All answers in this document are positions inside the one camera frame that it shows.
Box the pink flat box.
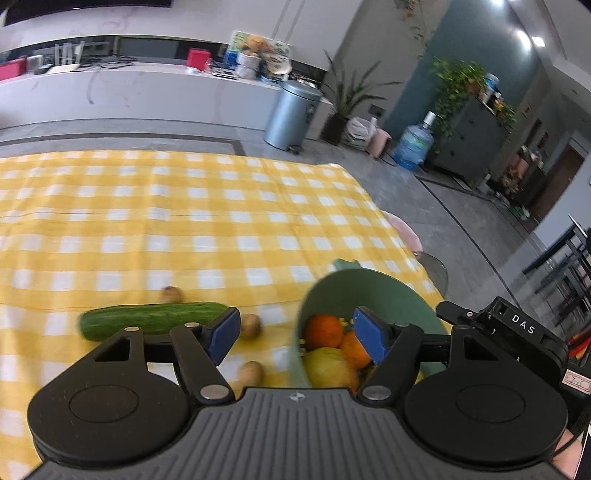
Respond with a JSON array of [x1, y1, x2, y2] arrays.
[[0, 58, 27, 81]]

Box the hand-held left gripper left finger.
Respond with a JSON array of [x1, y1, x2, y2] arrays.
[[81, 308, 242, 404]]

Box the black dining chair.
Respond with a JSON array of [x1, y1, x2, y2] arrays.
[[522, 215, 591, 333]]

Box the trailing pothos plant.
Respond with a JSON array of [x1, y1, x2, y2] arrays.
[[429, 58, 515, 139]]

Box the long-leaf potted plant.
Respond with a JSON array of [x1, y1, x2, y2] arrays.
[[321, 51, 398, 146]]

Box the white router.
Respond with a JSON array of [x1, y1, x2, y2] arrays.
[[52, 42, 84, 73]]

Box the green cucumber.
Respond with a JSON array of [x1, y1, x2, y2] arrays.
[[78, 301, 232, 342]]

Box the blue water jug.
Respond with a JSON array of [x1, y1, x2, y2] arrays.
[[392, 111, 437, 171]]

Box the white plastic bag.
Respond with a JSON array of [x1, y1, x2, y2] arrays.
[[345, 116, 378, 151]]

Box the green colander bowl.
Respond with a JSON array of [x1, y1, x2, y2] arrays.
[[290, 258, 455, 391]]

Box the yellow lemon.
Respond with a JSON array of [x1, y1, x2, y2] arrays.
[[302, 347, 361, 392]]

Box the black hanging cable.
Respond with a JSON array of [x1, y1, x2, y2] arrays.
[[84, 69, 101, 105]]

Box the hanging vine plant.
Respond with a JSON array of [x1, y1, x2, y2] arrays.
[[394, 0, 437, 56]]

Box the grey metal trash can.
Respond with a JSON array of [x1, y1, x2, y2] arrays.
[[264, 79, 323, 153]]

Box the black wall television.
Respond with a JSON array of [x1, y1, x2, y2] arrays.
[[0, 0, 175, 26]]

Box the grey drawer cabinet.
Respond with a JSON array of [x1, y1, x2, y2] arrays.
[[431, 95, 515, 188]]

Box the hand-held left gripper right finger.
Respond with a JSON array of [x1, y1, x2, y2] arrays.
[[353, 305, 513, 403]]

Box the printed picture panel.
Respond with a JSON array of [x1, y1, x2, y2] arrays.
[[228, 30, 293, 77]]

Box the yellow checked tablecloth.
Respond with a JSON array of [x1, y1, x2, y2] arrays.
[[0, 150, 444, 480]]

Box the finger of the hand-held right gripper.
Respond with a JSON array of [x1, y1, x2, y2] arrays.
[[436, 301, 492, 330]]

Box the pink space heater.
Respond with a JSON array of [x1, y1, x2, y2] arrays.
[[367, 128, 392, 160]]

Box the white marble tv console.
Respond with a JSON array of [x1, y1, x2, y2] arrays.
[[0, 60, 335, 144]]

